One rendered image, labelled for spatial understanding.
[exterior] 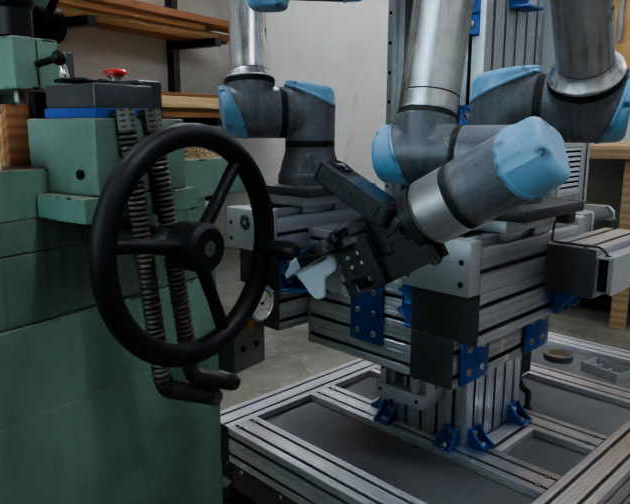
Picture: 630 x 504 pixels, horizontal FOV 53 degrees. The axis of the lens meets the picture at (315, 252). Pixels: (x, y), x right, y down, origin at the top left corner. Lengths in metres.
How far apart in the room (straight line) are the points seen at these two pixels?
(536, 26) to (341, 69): 2.90
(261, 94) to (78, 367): 0.76
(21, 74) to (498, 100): 0.74
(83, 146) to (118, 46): 3.48
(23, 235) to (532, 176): 0.58
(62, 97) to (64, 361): 0.34
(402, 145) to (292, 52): 3.83
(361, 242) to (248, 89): 0.78
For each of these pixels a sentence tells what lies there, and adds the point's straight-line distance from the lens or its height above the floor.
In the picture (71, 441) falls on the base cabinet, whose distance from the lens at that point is 0.94.
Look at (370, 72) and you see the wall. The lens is 4.28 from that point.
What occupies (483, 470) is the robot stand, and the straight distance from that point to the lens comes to 1.48.
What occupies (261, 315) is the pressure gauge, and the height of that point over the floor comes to 0.64.
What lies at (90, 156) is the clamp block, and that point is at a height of 0.92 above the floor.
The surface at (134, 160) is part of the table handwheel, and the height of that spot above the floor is 0.92.
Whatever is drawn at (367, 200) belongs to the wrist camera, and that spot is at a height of 0.87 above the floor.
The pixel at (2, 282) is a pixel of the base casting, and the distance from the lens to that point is 0.83.
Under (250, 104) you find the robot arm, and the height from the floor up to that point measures 1.00.
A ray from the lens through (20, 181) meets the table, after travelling 0.83.
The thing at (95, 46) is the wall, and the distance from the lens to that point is 4.14.
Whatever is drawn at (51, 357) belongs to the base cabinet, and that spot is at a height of 0.66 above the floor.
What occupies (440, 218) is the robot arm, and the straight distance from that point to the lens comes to 0.66.
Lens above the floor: 0.95
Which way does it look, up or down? 11 degrees down
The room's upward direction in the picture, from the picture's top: straight up
